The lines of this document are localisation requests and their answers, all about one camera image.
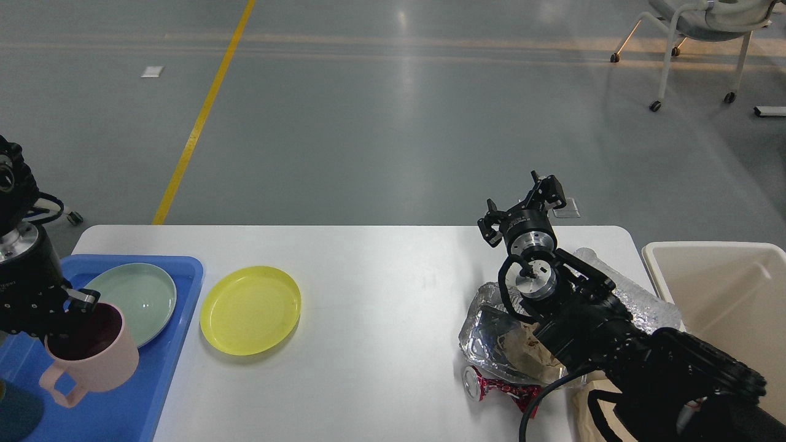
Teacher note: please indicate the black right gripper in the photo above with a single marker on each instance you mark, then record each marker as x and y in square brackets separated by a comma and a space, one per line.
[529, 230]

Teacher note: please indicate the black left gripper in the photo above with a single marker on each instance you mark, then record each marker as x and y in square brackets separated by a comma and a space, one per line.
[33, 289]

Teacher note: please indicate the pink mug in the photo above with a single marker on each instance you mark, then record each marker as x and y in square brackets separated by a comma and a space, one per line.
[99, 357]

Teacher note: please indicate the yellow plastic plate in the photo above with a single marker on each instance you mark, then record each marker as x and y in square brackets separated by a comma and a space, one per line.
[251, 310]

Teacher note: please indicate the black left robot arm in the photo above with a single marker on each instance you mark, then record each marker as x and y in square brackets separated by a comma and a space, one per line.
[19, 194]

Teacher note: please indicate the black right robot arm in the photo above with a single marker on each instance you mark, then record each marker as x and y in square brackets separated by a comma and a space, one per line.
[671, 386]

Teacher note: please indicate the floor outlet plate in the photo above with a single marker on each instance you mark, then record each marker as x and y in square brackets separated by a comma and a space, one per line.
[568, 211]

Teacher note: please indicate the pale green plate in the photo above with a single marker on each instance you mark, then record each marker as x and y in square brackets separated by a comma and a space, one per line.
[145, 294]

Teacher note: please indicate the white caster leg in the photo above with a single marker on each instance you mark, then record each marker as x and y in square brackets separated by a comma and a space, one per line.
[70, 216]

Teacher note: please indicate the crumpled silver foil wrapper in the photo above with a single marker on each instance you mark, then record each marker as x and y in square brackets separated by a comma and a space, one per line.
[492, 340]

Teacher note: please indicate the blue plastic tray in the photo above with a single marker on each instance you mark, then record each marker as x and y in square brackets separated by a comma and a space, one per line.
[132, 411]

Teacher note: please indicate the crushed red can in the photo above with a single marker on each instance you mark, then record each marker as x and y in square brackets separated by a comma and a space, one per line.
[477, 387]

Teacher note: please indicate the beige plastic bin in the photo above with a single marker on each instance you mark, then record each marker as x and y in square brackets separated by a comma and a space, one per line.
[732, 295]

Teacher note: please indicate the brown paper bag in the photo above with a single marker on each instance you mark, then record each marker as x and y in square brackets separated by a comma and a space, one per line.
[587, 429]

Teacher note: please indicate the white office chair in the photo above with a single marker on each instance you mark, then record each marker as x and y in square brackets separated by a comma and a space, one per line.
[706, 21]

